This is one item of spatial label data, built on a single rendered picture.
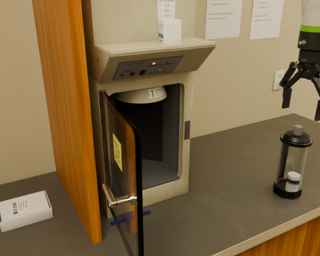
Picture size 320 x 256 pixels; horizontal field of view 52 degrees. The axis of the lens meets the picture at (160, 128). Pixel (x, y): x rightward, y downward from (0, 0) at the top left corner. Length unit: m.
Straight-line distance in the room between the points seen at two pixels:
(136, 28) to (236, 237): 0.69
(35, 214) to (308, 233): 0.98
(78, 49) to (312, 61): 0.70
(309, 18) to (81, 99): 0.70
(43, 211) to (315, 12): 1.04
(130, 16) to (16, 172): 0.83
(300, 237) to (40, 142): 1.08
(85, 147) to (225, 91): 1.05
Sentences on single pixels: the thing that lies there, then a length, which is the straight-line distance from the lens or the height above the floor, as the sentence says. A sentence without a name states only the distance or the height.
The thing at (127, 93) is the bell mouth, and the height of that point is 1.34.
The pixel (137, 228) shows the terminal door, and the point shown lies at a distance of 0.78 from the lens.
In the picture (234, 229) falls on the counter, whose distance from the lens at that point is 1.12.
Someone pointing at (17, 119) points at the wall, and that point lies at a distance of 1.38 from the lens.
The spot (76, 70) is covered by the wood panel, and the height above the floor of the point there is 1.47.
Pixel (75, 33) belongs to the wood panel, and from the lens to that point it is 0.80.
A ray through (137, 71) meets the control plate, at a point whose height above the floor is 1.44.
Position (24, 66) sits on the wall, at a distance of 1.33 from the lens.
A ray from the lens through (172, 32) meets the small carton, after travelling 0.91.
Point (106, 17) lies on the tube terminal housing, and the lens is 0.92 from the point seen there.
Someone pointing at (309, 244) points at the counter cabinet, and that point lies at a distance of 1.46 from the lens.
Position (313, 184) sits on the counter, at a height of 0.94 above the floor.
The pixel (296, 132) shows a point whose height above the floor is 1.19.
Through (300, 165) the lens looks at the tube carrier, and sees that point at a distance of 1.25.
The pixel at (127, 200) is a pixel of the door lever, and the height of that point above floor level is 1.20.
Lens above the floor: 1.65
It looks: 23 degrees down
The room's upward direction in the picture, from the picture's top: straight up
